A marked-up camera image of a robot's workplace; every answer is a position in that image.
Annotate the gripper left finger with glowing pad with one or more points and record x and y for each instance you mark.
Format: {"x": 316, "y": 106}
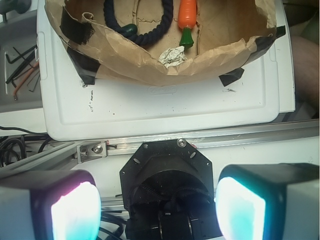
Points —
{"x": 49, "y": 205}

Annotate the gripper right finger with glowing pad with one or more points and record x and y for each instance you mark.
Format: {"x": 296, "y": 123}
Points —
{"x": 269, "y": 201}

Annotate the black hex keys set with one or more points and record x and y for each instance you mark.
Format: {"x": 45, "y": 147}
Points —
{"x": 16, "y": 65}

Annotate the dark green toy vegetable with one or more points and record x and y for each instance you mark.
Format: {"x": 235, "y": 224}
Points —
{"x": 129, "y": 30}

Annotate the orange hex key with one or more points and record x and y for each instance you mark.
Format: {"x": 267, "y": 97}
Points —
{"x": 25, "y": 77}

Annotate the brown paper bag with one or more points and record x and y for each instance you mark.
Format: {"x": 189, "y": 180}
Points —
{"x": 228, "y": 35}

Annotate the orange toy carrot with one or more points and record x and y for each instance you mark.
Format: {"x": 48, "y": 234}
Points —
{"x": 187, "y": 17}

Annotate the crumpled white paper ball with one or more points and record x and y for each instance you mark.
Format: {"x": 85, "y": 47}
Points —
{"x": 173, "y": 57}

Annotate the aluminium extrusion rail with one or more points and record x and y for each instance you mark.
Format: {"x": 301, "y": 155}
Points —
{"x": 272, "y": 143}

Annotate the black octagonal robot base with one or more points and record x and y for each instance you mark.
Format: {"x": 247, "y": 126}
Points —
{"x": 168, "y": 190}

